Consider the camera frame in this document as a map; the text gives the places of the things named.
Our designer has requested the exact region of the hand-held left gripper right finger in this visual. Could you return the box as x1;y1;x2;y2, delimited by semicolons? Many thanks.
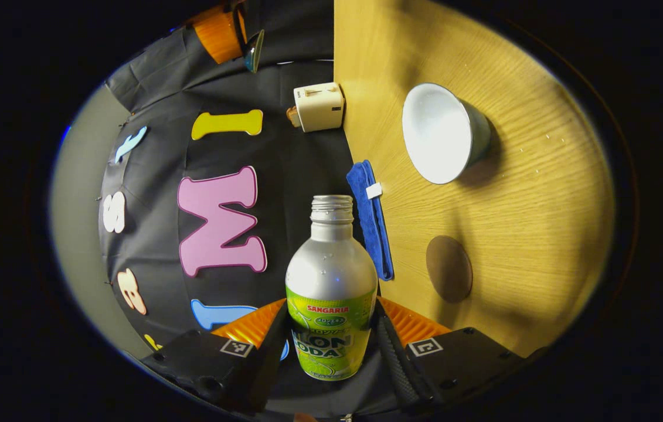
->
373;295;549;411

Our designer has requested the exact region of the dark blue teacup lid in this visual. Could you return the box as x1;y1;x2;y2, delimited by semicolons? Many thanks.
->
242;29;266;74

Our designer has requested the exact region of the blue folded towel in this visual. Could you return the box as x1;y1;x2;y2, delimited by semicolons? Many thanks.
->
346;160;395;281

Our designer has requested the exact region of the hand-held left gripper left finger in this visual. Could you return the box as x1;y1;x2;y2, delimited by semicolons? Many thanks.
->
140;298;290;412

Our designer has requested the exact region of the black backdrop cloth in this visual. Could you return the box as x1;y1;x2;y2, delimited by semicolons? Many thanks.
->
98;0;402;418

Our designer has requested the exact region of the brown round coaster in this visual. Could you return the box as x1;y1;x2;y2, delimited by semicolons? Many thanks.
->
426;236;474;304

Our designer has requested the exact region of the silver green-label water bottle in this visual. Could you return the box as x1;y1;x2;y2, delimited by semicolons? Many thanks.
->
285;195;379;382

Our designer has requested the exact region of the cream toaster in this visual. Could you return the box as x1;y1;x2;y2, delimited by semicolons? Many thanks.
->
294;82;345;133

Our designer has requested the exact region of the white and blue teacup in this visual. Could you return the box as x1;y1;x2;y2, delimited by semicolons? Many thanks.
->
402;83;492;185

